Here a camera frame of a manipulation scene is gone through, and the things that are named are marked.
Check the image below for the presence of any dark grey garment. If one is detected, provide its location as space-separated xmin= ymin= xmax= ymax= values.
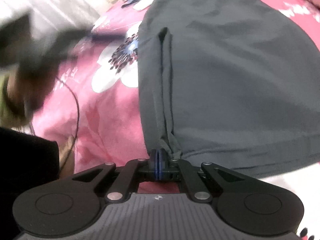
xmin=138 ymin=0 xmax=319 ymax=178

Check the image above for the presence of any operator left hand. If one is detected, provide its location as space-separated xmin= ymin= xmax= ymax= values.
xmin=7 ymin=65 xmax=59 ymax=116

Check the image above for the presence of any grey curtain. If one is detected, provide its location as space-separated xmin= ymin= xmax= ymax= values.
xmin=1 ymin=0 xmax=104 ymax=37

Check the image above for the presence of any pink floral bed sheet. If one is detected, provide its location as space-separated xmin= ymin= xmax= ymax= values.
xmin=32 ymin=0 xmax=320 ymax=240

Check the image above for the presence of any black cable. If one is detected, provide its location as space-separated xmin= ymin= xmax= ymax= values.
xmin=56 ymin=76 xmax=81 ymax=151

